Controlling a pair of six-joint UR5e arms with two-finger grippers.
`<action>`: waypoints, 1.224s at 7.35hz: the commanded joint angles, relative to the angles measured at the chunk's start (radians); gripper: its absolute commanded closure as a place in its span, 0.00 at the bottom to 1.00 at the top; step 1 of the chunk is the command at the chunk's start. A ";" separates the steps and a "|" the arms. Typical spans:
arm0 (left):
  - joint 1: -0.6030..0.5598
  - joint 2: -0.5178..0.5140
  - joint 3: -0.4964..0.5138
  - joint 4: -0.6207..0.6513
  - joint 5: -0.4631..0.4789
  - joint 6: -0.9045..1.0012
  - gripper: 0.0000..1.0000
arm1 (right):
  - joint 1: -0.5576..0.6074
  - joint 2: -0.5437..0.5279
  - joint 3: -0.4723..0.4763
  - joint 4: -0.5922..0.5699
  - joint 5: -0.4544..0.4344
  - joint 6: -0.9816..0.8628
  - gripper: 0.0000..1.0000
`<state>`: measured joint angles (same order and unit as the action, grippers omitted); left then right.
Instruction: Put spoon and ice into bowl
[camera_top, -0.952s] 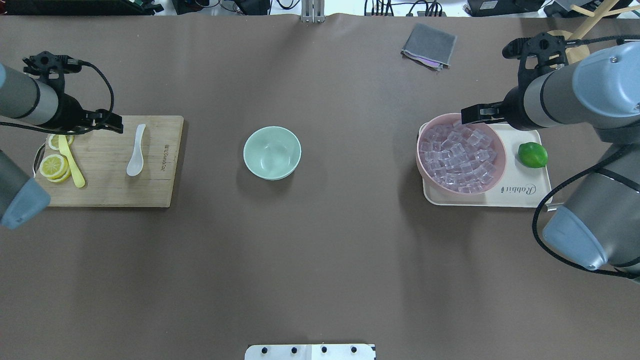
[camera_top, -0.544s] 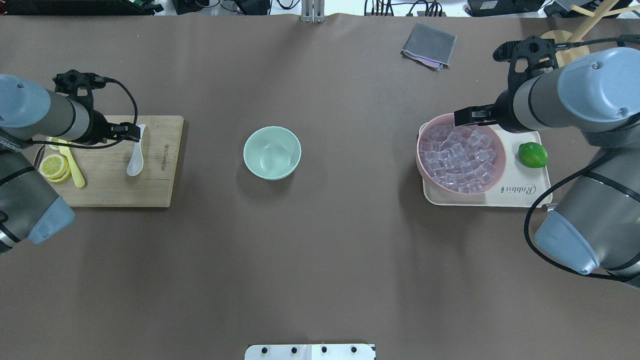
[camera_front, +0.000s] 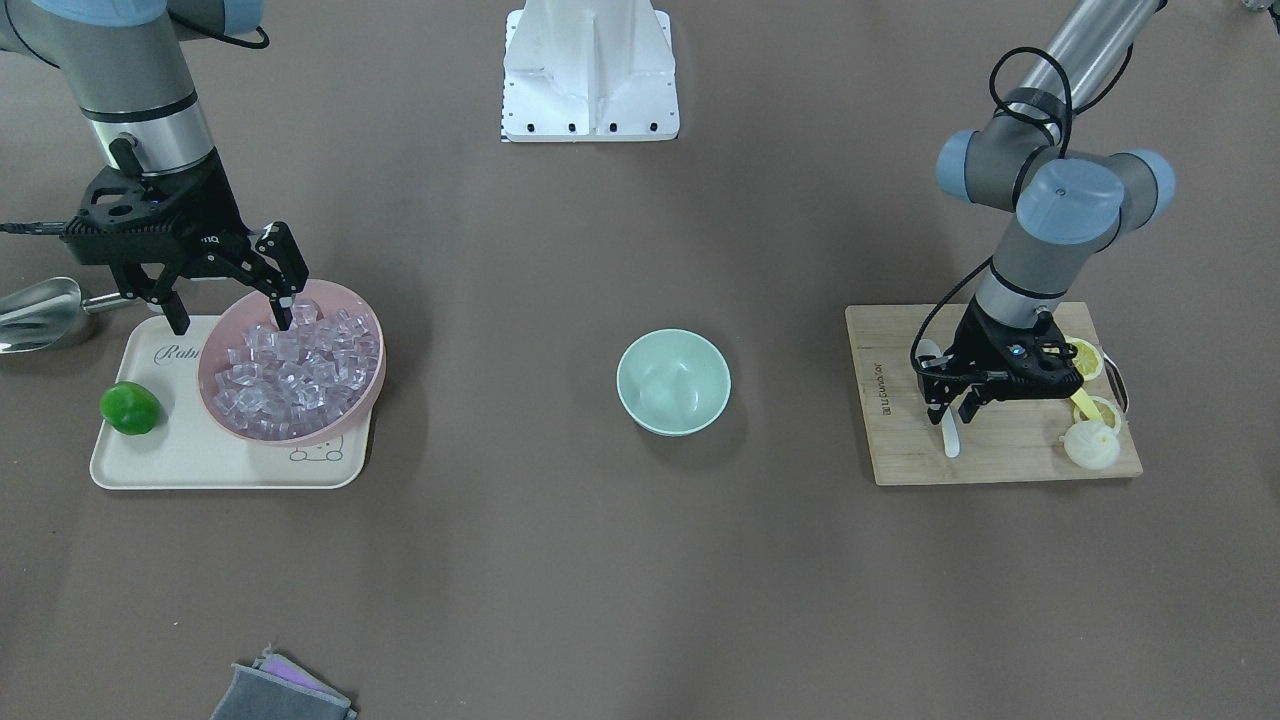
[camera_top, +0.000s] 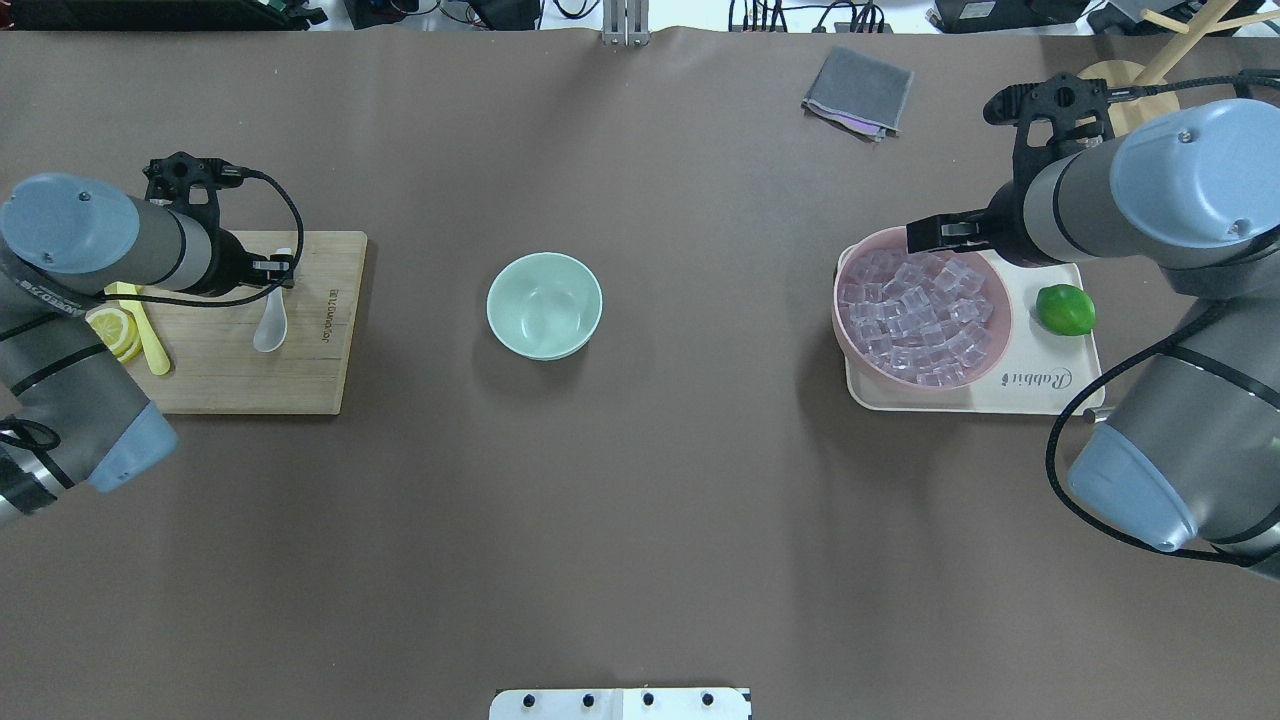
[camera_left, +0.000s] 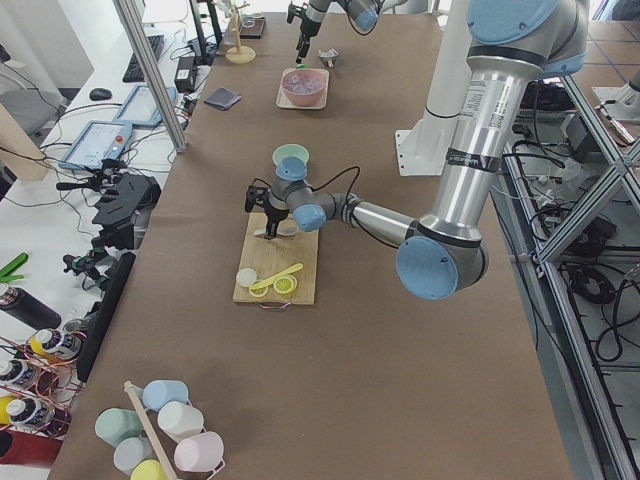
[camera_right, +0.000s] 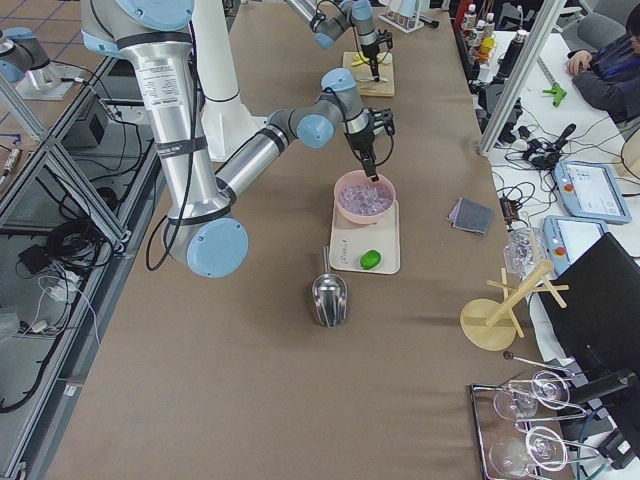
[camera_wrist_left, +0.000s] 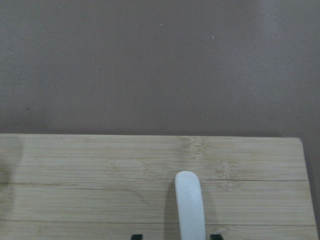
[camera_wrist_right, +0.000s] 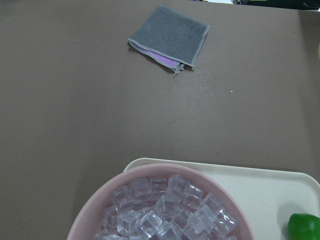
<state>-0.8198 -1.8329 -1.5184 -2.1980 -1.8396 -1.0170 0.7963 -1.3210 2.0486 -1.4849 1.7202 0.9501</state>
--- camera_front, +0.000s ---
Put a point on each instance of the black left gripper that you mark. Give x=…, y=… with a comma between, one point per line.
x=980, y=343

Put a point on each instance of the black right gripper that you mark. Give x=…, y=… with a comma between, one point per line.
x=213, y=222

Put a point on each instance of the white ceramic spoon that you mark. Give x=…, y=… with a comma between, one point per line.
x=950, y=435

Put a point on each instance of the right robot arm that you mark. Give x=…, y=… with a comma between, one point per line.
x=124, y=66

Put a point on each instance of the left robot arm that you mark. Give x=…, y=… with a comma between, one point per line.
x=1065, y=207

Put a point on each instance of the pile of clear ice cubes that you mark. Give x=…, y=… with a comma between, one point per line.
x=273, y=385

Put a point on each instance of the pink bowl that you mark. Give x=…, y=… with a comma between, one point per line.
x=255, y=308

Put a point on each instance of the stainless steel ice scoop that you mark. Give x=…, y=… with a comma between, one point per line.
x=56, y=313

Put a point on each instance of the mint green bowl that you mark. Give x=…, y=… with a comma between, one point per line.
x=673, y=382

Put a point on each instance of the bamboo cutting board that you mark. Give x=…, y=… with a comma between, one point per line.
x=1006, y=442

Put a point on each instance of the lemon slices stack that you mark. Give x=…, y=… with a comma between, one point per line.
x=1088, y=359

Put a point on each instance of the green lime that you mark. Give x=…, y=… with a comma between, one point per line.
x=130, y=408

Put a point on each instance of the cream plastic tray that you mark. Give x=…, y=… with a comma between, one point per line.
x=188, y=450

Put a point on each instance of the grey folded cloth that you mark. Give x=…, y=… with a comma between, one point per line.
x=274, y=686

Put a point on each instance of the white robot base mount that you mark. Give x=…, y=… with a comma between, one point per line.
x=589, y=71

